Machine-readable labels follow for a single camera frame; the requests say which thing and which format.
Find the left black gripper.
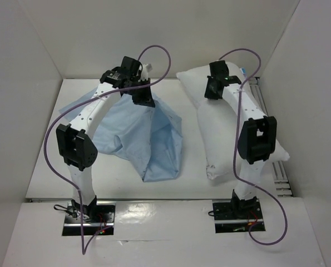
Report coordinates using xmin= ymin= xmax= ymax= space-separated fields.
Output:
xmin=125 ymin=77 xmax=154 ymax=107

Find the white pillow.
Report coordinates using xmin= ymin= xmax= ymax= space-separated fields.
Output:
xmin=175 ymin=61 xmax=290 ymax=180

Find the light blue pillowcase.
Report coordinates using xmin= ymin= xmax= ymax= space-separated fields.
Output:
xmin=58 ymin=85 xmax=183 ymax=183

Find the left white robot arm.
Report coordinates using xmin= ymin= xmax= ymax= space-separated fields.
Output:
xmin=56 ymin=64 xmax=151 ymax=222

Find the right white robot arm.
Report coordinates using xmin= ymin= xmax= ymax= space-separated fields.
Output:
xmin=197 ymin=75 xmax=286 ymax=218

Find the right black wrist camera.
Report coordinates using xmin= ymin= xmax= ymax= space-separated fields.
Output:
xmin=209 ymin=60 xmax=229 ymax=77

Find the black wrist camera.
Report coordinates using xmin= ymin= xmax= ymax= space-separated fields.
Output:
xmin=209 ymin=60 xmax=229 ymax=77
xmin=120 ymin=56 xmax=152 ymax=81

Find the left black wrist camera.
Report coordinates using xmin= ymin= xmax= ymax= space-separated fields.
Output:
xmin=120 ymin=56 xmax=152 ymax=81

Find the aluminium rail frame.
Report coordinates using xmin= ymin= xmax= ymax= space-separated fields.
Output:
xmin=247 ymin=76 xmax=294 ymax=198

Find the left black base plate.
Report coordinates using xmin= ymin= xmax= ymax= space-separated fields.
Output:
xmin=62 ymin=204 xmax=116 ymax=236

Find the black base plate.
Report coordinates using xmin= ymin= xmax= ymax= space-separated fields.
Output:
xmin=62 ymin=204 xmax=116 ymax=236
xmin=208 ymin=200 xmax=266 ymax=234

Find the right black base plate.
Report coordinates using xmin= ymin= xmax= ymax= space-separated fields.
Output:
xmin=208 ymin=200 xmax=266 ymax=234

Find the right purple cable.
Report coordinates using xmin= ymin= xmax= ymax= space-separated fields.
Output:
xmin=218 ymin=48 xmax=289 ymax=245

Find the purple cable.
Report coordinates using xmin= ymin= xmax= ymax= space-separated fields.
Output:
xmin=43 ymin=45 xmax=172 ymax=255
xmin=218 ymin=48 xmax=289 ymax=245

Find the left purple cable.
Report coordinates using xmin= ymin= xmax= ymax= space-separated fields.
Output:
xmin=43 ymin=45 xmax=172 ymax=255

